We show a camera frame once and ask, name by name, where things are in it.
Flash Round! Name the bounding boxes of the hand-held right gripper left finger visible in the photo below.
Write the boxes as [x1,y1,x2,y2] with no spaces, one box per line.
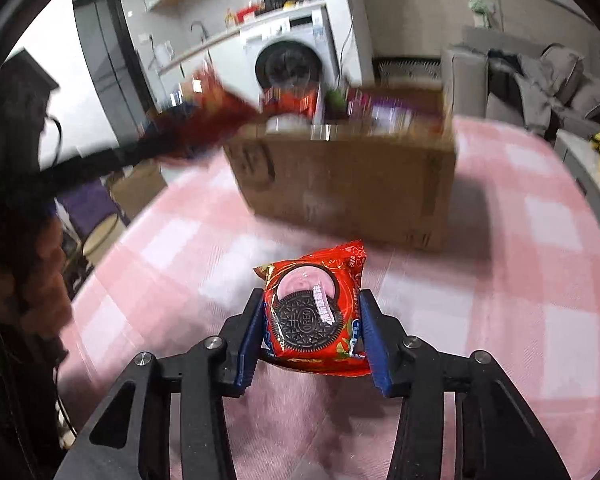
[55,287,266,480]

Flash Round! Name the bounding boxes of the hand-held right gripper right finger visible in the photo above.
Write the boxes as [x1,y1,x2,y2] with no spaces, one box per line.
[357,289,573,480]

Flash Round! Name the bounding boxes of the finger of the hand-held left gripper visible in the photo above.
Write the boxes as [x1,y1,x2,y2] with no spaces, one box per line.
[35,125,221,196]

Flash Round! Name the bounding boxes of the red cookie packet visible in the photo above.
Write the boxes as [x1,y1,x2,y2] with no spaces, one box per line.
[253,240,372,377]

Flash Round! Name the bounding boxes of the red chip packet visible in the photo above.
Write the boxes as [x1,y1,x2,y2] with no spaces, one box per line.
[157,62,266,161]

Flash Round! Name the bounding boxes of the brown cardboard box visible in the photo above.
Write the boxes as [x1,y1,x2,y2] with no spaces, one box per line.
[222,85,458,253]

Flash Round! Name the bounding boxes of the large white snack packet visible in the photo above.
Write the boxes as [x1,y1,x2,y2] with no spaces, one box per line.
[265,114,316,133]

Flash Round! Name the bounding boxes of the shiny red snack packet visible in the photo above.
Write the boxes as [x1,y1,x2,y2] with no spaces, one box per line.
[265,87,321,118]

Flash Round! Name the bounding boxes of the person's left hand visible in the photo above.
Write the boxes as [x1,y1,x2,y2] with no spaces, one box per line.
[15,217,75,341]

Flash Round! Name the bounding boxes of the printed cardboard floor box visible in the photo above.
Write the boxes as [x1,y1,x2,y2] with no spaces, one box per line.
[107,160,168,221]

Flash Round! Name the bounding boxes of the beige bin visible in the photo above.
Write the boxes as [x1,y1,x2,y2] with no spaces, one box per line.
[80,210,131,268]

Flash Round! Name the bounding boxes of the dark glass sliding door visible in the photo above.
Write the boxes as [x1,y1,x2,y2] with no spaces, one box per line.
[72,0,151,136]

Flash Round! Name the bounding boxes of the pink plaid tablecloth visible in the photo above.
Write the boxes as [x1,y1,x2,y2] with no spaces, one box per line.
[55,115,600,480]

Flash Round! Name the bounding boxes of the white base cabinets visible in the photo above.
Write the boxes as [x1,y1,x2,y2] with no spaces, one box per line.
[157,35,261,111]

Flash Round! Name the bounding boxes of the red box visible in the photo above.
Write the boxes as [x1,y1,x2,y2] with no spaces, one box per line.
[232,2,261,23]

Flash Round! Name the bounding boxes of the white washing machine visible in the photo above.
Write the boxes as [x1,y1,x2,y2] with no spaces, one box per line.
[240,5,341,106]

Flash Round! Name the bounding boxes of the white coffee table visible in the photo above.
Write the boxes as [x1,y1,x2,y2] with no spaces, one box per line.
[552,127,600,201]

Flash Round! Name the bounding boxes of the black white patterned panel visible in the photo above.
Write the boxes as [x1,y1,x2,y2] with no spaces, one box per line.
[372,57,443,86]

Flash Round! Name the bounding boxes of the grey sofa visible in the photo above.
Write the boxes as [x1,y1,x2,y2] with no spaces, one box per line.
[440,25,600,146]

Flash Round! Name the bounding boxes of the black clothing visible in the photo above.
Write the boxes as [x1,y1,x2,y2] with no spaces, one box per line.
[487,50,526,126]

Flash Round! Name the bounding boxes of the small grey pillow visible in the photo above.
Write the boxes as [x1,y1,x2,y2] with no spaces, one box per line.
[567,72,600,121]

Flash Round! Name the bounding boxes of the large grey pillow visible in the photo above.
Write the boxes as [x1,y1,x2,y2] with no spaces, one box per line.
[540,42,583,101]

